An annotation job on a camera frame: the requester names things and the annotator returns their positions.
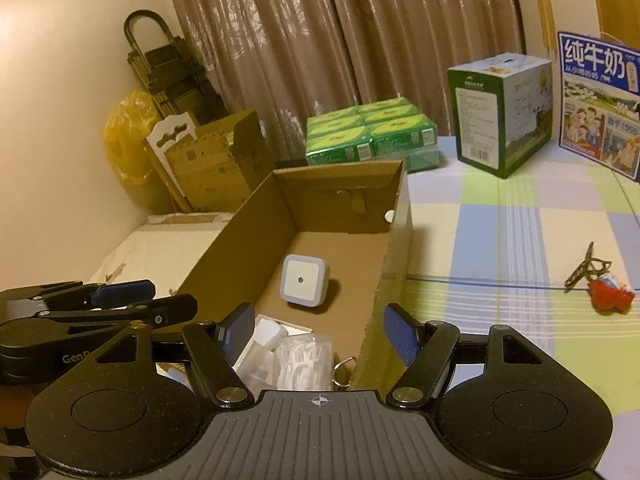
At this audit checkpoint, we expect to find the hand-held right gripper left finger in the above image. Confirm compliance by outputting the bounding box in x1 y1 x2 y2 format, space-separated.
97 302 258 408

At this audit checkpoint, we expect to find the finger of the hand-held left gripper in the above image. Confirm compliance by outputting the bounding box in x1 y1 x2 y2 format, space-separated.
37 294 198 335
0 279 157 317

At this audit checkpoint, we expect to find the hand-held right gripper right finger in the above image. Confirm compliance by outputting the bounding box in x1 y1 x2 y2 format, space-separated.
382 302 543 407

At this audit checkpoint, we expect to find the small white block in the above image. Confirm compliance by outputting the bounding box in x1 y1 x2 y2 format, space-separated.
254 315 285 350

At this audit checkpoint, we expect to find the metal key ring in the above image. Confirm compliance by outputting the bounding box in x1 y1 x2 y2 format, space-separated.
332 355 357 388

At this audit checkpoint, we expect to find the clear pack of floss picks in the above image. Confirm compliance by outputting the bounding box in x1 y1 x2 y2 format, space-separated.
275 335 335 391

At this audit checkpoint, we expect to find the white square plug night light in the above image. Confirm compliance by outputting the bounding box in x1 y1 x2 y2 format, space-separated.
280 254 333 311

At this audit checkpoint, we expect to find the brown cardboard box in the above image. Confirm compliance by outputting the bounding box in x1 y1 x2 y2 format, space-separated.
172 160 413 391

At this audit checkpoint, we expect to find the checked bed sheet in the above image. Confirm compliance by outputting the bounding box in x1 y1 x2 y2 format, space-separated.
365 132 640 461

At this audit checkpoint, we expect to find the yellow plastic bag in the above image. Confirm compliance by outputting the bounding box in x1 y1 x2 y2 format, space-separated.
103 90 161 201

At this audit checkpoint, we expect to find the folded cardboard boxes pile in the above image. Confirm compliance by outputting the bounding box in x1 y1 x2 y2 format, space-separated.
165 107 276 213

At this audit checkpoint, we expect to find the white carved board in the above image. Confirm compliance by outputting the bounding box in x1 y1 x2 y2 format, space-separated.
147 114 197 153

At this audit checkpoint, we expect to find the green tissue multipack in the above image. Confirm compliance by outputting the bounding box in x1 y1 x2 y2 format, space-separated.
305 95 441 171

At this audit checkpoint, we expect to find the red snack packet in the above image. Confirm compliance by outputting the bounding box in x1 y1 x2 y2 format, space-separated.
587 275 636 313

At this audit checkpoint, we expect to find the black folding cart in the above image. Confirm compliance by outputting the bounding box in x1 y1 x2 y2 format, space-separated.
124 9 226 126

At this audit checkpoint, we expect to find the green milk carton box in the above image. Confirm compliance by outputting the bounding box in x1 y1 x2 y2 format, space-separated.
446 51 553 180

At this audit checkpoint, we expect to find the blue milk carton box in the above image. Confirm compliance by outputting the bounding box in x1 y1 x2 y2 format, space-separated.
556 30 640 181

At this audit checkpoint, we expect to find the brown patterned curtain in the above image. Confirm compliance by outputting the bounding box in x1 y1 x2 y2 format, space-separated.
160 0 523 161

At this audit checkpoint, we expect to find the wooden stick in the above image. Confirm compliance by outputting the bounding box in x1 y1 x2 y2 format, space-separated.
536 0 556 58

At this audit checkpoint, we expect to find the wooden headboard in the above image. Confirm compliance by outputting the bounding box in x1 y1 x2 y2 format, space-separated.
587 0 640 53

